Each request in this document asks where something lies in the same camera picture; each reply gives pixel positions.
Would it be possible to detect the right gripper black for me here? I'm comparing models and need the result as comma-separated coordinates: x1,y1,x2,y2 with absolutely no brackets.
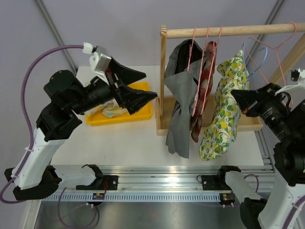
232,82,299,141

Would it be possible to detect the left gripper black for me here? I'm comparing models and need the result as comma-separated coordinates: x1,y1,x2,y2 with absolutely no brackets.
71,56,158,115

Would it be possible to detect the blue hanger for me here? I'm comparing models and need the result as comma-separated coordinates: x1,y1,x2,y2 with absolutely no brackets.
226,42,268,152

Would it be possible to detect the pastel tie-dye skirt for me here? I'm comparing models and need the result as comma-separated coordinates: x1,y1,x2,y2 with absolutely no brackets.
85,99,128,118

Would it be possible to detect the lemon print skirt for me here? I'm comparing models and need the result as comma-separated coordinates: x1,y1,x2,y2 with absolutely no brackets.
199,50,249,161

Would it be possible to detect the red plaid skirt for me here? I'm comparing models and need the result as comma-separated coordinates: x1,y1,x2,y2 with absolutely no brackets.
191,41,217,143

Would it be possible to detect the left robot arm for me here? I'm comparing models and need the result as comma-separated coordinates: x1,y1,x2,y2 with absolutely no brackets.
4,57,157,203

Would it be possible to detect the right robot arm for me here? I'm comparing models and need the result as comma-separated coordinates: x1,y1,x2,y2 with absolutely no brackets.
231,83,305,229

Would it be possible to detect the grey skirt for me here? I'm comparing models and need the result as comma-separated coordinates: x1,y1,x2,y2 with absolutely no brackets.
165,39,202,158

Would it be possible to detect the wooden clothes rack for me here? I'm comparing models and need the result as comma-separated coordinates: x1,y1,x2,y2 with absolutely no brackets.
156,22,305,135

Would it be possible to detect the yellow plastic tray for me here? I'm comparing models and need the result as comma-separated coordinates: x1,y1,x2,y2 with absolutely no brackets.
85,81,153,126

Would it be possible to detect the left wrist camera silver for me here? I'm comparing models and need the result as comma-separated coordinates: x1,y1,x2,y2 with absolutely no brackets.
89,46,112,84

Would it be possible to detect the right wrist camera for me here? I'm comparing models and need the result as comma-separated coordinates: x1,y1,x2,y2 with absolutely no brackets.
275,68,305,95

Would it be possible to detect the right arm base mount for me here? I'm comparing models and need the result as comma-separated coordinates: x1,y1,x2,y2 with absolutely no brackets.
196,165,263,203

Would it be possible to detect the aluminium rail frame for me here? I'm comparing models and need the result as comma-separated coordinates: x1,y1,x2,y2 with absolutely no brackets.
51,123,276,194

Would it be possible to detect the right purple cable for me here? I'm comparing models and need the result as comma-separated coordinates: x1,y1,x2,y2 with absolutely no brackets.
281,190,305,229

